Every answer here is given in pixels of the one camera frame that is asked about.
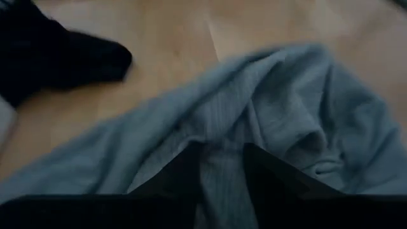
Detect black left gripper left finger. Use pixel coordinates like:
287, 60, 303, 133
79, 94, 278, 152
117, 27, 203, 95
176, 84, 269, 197
0, 141, 205, 229

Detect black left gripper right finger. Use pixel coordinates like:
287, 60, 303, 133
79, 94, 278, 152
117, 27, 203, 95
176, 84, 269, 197
243, 142, 407, 229

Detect grey hooded sweatshirt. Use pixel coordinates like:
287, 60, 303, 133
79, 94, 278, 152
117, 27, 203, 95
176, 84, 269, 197
0, 43, 407, 229

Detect black garment white print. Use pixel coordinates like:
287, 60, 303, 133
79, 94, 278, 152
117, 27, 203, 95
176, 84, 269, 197
0, 0, 134, 108

